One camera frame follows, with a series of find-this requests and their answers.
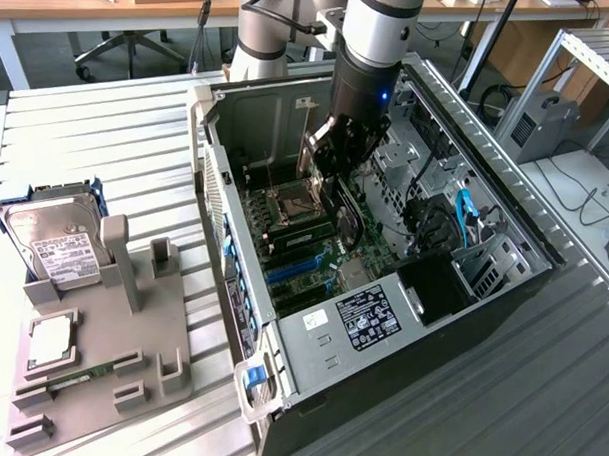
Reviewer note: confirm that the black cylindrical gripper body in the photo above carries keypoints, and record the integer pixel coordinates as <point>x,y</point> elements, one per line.
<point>362,90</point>

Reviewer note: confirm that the green graphics card with fan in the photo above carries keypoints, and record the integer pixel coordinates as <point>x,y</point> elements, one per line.
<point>350,219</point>

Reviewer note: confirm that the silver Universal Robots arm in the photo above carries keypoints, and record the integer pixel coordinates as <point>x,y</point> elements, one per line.
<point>381,30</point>

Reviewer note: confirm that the metal disk bay cage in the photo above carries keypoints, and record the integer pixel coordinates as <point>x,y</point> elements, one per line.
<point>402,156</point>

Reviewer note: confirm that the CPU socket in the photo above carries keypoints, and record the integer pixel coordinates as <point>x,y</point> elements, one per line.
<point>290,205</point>

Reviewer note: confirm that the black RAM stick with label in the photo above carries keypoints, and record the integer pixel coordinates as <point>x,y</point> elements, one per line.
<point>301,240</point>

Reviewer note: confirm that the open grey PC case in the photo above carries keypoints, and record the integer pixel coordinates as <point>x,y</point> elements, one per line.
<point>248,111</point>

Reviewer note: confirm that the green Dell motherboard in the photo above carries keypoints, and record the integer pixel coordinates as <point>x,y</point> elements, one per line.
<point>374,240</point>

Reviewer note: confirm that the blue expansion slot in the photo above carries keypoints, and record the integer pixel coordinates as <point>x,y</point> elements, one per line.
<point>290,271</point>

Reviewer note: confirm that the silver chipset heatsink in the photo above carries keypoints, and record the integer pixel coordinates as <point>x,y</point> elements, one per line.
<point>355,275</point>

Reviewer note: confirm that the black stand pole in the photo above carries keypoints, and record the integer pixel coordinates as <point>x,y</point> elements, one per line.
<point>491,40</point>

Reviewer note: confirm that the grey metal control box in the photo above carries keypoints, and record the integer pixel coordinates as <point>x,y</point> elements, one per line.
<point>543,131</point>

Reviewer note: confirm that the grey power supply unit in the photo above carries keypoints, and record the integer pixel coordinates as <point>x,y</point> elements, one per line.
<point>320,358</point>

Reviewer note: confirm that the office chair base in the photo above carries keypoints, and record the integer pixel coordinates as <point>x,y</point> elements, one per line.
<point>129,52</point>

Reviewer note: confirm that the long wooden desk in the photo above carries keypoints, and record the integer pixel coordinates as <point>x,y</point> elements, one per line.
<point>142,12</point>

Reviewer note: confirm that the grey plastic parts rack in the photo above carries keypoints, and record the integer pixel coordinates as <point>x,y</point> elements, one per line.
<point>105,341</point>

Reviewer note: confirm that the hard disk in blue caddy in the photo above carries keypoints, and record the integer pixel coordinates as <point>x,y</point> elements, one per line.
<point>39,229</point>

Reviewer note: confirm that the green RAM stick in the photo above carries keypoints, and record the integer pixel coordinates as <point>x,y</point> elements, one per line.
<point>79,377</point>

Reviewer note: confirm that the silver CPU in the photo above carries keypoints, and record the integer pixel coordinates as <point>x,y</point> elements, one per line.
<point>50,344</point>

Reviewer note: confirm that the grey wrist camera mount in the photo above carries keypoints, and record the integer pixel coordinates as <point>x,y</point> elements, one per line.
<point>332,21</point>

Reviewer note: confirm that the aluminium frame slatted table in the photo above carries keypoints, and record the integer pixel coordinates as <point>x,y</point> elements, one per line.
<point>598,48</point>

